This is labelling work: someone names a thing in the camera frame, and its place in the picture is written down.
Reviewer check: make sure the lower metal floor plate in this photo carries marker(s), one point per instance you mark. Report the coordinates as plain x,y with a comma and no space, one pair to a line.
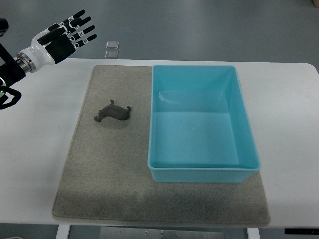
111,54

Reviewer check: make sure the grey felt mat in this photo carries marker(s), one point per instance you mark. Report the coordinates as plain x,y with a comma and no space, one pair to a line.
106,177

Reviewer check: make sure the blue plastic box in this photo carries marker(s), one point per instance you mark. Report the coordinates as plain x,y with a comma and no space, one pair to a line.
200,131

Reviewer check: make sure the upper metal floor plate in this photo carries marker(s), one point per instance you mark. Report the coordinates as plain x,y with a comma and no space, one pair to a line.
112,45

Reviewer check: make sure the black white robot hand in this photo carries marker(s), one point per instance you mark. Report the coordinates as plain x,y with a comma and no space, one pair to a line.
56,43

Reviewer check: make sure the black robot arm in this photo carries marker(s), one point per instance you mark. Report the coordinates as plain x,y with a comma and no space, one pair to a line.
10,73

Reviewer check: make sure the white table frame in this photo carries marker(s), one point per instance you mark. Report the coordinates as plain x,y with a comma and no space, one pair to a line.
63,232

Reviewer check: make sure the brown toy hippo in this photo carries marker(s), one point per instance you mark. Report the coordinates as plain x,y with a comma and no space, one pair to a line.
113,111

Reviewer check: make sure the black table control panel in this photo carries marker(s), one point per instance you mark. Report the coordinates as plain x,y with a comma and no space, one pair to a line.
301,231

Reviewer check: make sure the metal floor plate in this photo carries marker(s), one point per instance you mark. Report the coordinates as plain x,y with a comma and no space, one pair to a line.
111,54
112,45

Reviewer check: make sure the grey metal base plate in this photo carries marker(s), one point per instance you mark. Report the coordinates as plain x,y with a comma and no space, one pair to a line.
134,233

